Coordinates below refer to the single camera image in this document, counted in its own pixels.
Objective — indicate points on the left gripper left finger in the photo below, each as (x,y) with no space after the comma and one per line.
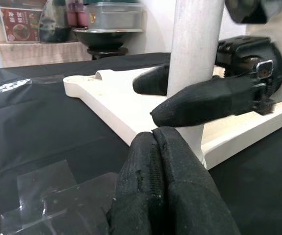
(136,188)

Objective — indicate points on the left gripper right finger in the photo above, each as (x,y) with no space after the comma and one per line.
(194,195)

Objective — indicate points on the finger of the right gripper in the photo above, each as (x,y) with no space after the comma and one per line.
(199,105)
(153,82)

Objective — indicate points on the white plastic table leg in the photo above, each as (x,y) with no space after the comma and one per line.
(194,36)

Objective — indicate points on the white plastic table top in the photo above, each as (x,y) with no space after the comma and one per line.
(111,98)

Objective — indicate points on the clear container green lid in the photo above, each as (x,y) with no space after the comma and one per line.
(114,17)

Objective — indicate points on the clear tape patch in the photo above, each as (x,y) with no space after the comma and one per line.
(11,85)
(45,176)

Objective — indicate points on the black tablecloth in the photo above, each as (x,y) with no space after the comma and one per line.
(45,122)

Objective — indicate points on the red print box orange lid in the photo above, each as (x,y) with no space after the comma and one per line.
(18,27)

